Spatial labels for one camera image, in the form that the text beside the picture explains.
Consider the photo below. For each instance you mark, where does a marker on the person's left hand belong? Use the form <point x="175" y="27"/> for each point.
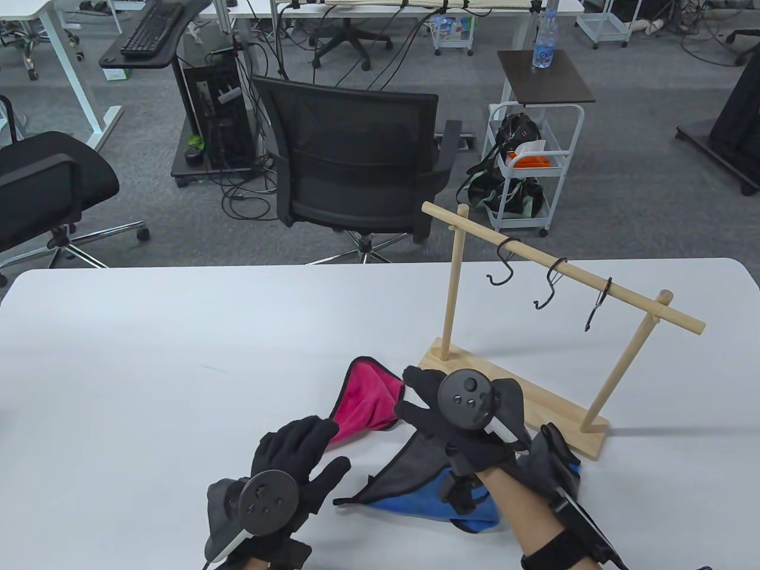
<point x="295" y="446"/>

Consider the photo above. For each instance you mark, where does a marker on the person's right hand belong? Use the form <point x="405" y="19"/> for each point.
<point x="475" y="454"/>

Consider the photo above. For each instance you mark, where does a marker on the blue hand towel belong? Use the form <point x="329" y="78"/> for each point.
<point x="415" y="475"/>

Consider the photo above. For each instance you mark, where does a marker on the grey hand towel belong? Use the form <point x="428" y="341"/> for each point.
<point x="546" y="460"/>

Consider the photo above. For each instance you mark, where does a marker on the pink hand towel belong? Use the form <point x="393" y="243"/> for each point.
<point x="362" y="398"/>

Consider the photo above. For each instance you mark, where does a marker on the black s-hook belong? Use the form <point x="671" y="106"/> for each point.
<point x="552" y="285"/>
<point x="601" y="300"/>
<point x="509" y="261"/>

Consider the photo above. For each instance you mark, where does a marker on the person's right forearm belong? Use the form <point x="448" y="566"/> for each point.
<point x="522" y="504"/>

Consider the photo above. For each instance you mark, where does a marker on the wooden hanging rack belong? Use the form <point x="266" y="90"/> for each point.
<point x="594" y="284"/>

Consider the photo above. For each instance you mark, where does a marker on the black mesh office chair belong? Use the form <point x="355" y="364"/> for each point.
<point x="350" y="154"/>

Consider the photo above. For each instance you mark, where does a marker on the orange item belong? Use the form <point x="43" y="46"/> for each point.
<point x="531" y="160"/>

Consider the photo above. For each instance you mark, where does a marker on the white rolling cart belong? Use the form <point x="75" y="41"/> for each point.
<point x="564" y="154"/>

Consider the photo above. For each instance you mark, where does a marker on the black bag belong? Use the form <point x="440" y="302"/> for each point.
<point x="516" y="127"/>

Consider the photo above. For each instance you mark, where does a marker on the black computer tower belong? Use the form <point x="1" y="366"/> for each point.
<point x="217" y="113"/>

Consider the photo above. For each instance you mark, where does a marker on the black padded office chair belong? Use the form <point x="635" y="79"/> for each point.
<point x="41" y="178"/>

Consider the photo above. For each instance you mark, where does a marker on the brown side table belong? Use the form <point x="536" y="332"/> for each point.
<point x="543" y="83"/>

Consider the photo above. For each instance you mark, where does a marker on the black chair base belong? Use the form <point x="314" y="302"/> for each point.
<point x="350" y="41"/>

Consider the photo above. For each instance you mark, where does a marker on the clear water bottle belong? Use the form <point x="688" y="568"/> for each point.
<point x="544" y="41"/>

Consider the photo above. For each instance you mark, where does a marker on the small white storage cart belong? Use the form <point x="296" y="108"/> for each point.
<point x="452" y="32"/>

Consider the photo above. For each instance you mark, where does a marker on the black floor stand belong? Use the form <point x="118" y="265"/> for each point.
<point x="739" y="119"/>

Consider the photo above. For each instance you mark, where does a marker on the black keyboard desk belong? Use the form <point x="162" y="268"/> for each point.
<point x="196" y="18"/>

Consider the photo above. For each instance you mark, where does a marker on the black keyboard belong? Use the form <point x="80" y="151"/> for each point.
<point x="151" y="29"/>

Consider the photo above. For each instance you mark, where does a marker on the white standing desk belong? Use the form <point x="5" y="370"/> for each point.
<point x="71" y="65"/>

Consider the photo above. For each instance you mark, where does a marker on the long white desk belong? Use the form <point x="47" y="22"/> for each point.
<point x="368" y="8"/>

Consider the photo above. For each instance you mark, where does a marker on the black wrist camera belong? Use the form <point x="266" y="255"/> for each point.
<point x="585" y="522"/>

